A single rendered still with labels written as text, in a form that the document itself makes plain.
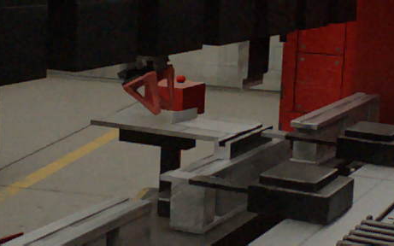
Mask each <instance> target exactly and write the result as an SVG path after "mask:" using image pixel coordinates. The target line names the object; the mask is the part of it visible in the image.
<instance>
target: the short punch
mask: <svg viewBox="0 0 394 246"><path fill-rule="evenodd" d="M269 43H270V37H269V38H262V37H254V40H248V41H244V42H239V43H238V75H237V77H238V79H241V90H243V89H246V88H249V87H254V86H257V85H261V84H263V74H265V73H267V72H268V70H269Z"/></svg>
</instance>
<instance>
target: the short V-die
mask: <svg viewBox="0 0 394 246"><path fill-rule="evenodd" d="M267 129H272V130H273V126H272V125H268V126H262V124H261V125H259V126H257V127H256V128H254V129H251V130H248V131H246V132H240V133H239V134H234V135H227V136H225V137H223V138H220V139H217V140H215V150H214V158H220V159H225V160H231V159H232V158H236V157H239V156H240V155H242V154H244V153H246V152H248V151H250V150H252V149H256V148H258V147H260V146H262V145H263V144H266V143H268V142H271V141H272V140H273V138H268V137H262V132H263V131H266V130H267Z"/></svg>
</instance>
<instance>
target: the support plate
mask: <svg viewBox="0 0 394 246"><path fill-rule="evenodd" d="M173 112H177V111H167V110H161V113H159V114H158V115H153V114H152V113H151V112H150V111H149V110H148V109H147V108H144V107H136V108H130V109H128V110H125V111H120V112H116V113H112V114H108V115H104V116H103V117H99V118H96V119H94V120H91V125H93V126H102V127H114V128H120V129H126V130H131V131H136V132H148V133H153V134H164V135H169V136H175V137H182V138H191V139H197V140H203V141H209V142H214V141H215V140H217V139H220V138H223V137H225V136H227V135H228V134H225V133H221V132H212V131H207V130H202V129H197V128H188V129H185V128H187V127H188V126H174V125H172V119H173ZM197 118H199V119H209V120H211V119H214V120H218V121H223V122H229V123H233V124H239V125H244V126H253V125H255V124H257V123H260V122H258V121H252V120H240V119H228V118H222V117H221V118H219V119H216V118H218V117H215V116H209V115H203V114H198V115H197ZM183 129H185V130H184V131H181V132H178V131H180V130H183Z"/></svg>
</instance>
